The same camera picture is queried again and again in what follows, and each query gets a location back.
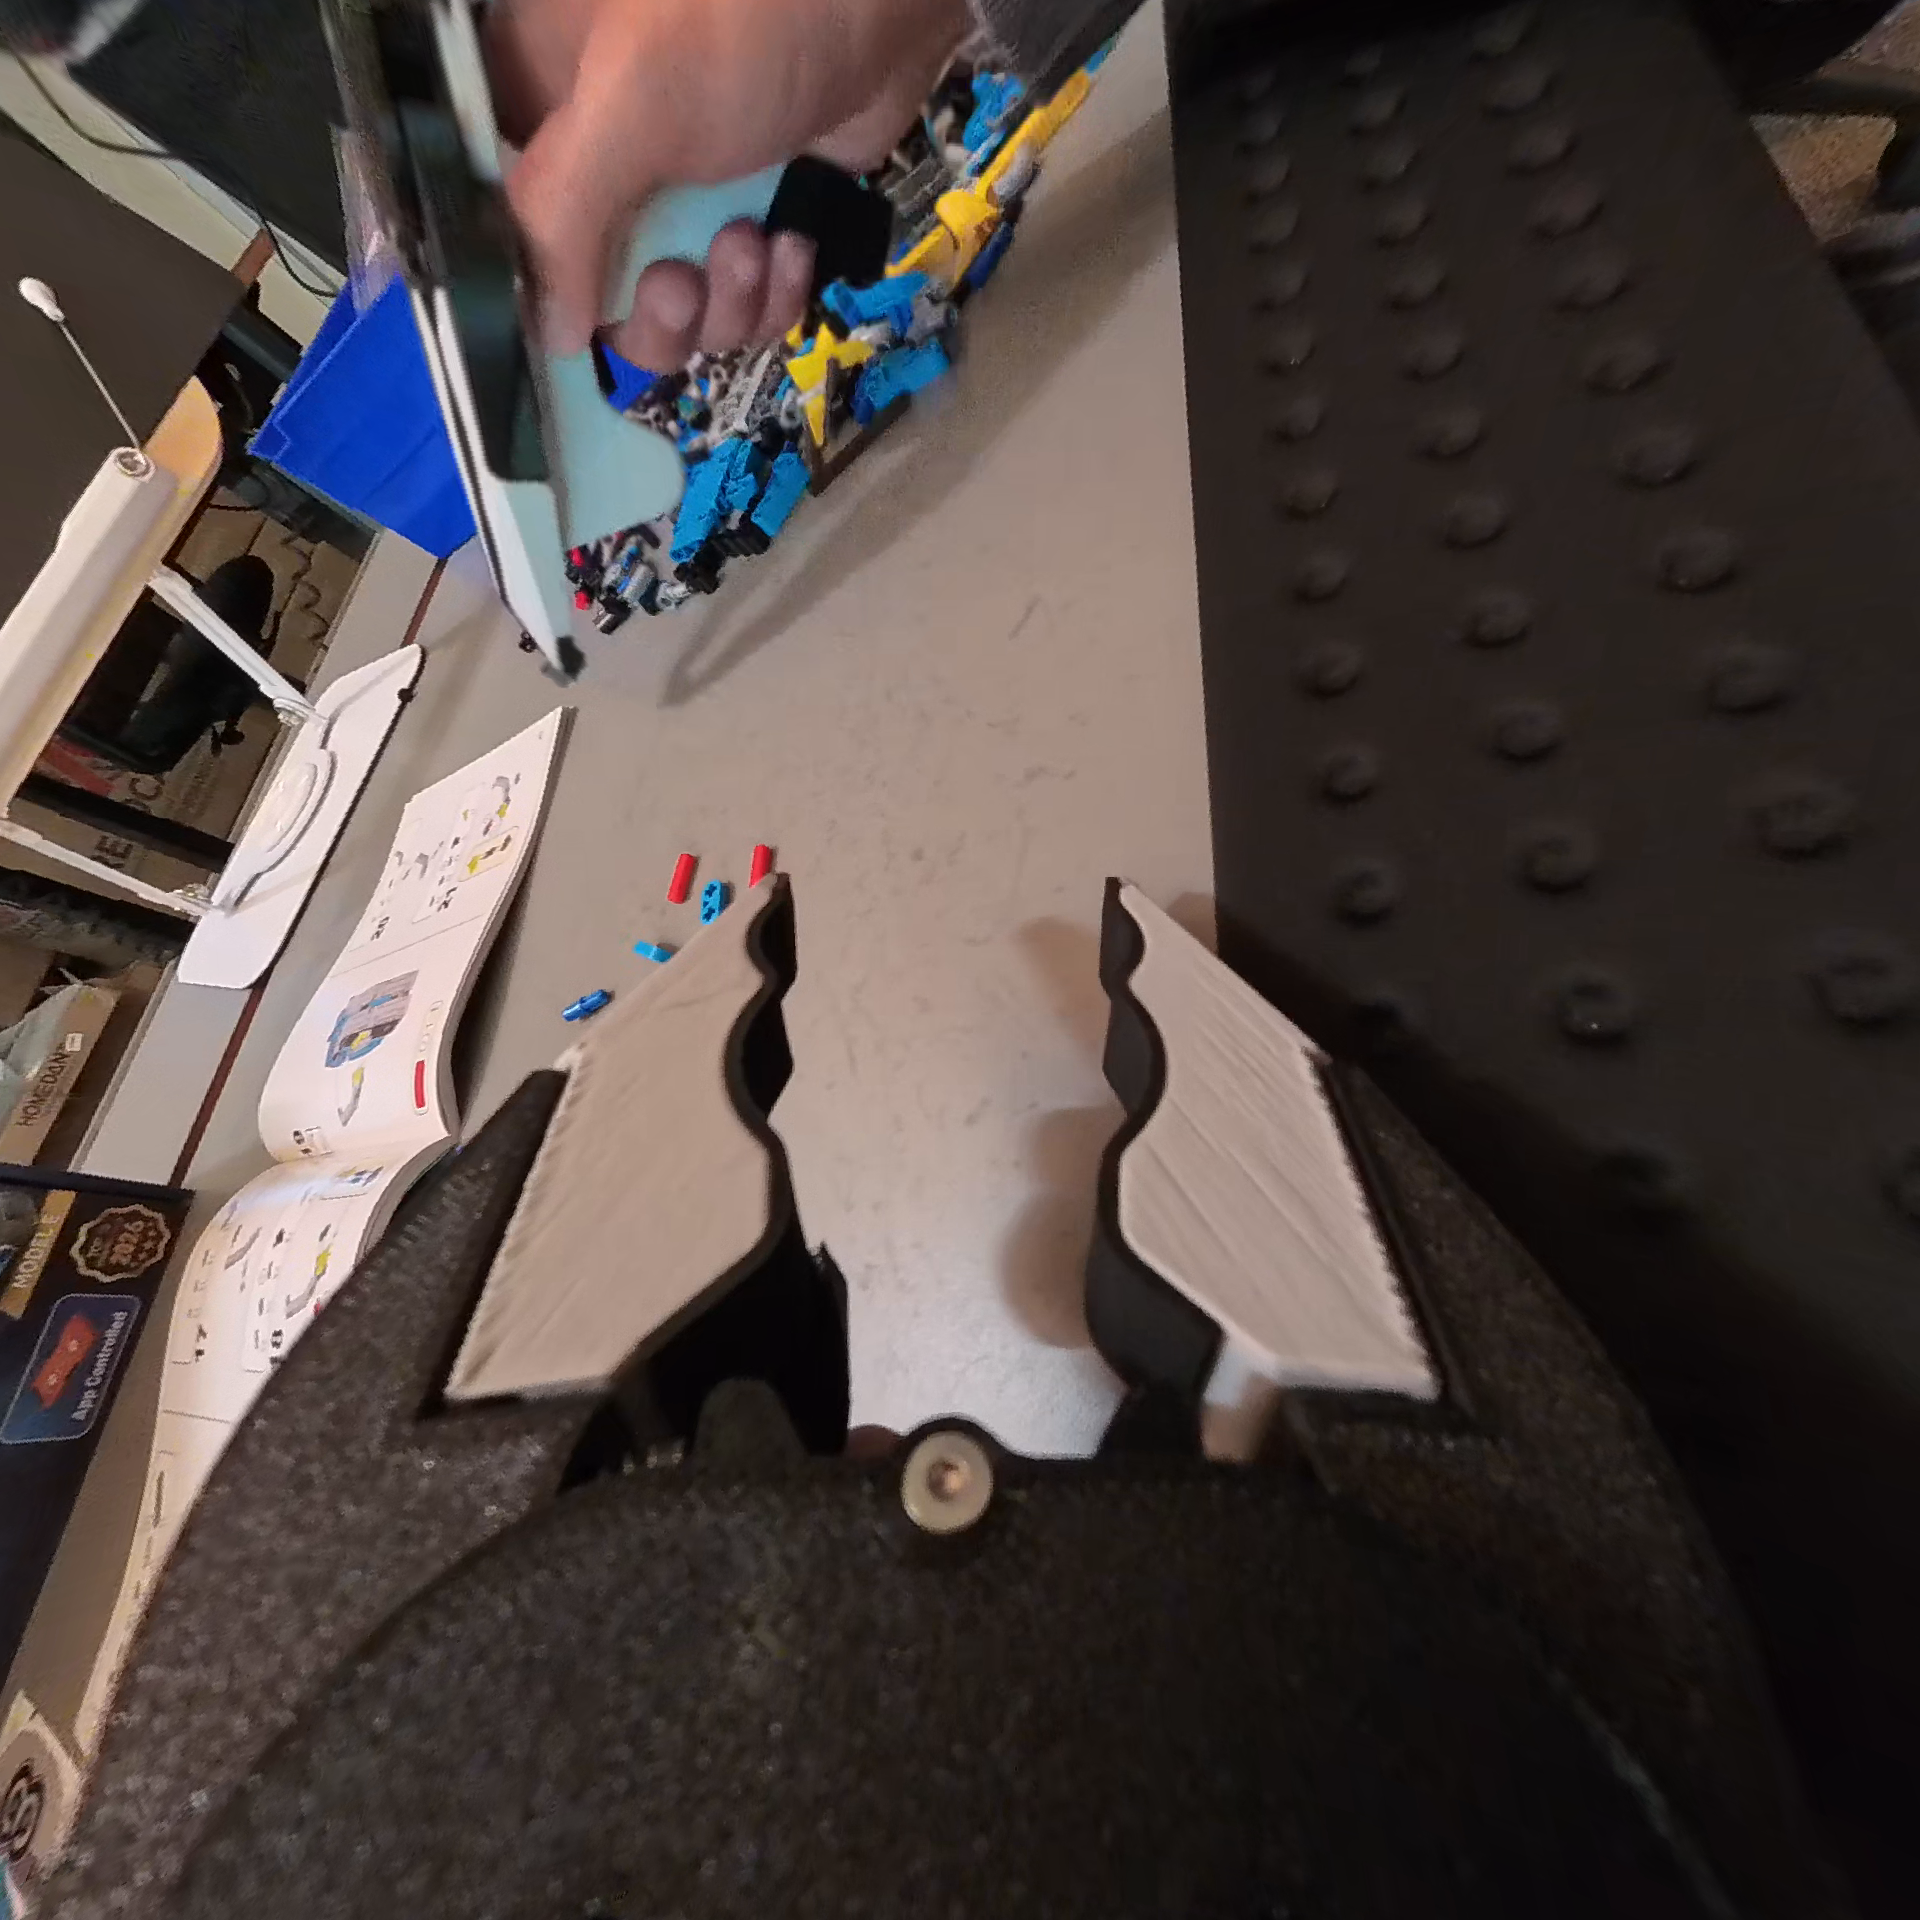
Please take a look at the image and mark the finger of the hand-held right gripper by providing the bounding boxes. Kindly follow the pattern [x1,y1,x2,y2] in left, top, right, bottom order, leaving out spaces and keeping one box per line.
[479,450,589,689]
[403,278,549,657]

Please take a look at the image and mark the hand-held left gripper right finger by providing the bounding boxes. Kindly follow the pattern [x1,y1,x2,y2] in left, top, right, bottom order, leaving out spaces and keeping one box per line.
[1079,878,1442,1466]

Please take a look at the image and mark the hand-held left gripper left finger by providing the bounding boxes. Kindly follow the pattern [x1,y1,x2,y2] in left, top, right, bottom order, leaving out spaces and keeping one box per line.
[439,871,853,1462]

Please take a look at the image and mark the pile of toy bricks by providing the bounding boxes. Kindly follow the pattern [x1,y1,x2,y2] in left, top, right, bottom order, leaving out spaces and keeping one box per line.
[563,30,1123,637]

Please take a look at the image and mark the person's right hand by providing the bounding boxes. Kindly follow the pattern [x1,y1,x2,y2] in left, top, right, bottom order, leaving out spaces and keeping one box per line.
[479,0,980,381]

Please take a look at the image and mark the blue plastic bin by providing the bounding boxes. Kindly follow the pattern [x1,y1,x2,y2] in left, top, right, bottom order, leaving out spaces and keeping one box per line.
[247,269,485,568]

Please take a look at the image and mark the white instruction booklet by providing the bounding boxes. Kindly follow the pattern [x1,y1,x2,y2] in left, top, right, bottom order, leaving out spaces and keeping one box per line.
[76,704,581,1760]

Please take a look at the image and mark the dark partition panel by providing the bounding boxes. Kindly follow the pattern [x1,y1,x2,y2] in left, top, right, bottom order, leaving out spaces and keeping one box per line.
[0,119,255,578]

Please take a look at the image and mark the dark blue toy set box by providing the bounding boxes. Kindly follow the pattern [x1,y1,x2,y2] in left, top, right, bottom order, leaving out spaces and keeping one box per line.
[0,1168,201,1642]

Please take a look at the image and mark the brown cardboard box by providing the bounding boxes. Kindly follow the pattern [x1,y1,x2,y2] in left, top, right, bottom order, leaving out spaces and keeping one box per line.
[0,976,128,1174]

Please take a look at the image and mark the black dimpled pad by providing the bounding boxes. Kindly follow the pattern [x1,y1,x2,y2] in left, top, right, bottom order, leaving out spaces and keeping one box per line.
[1160,0,1920,1920]

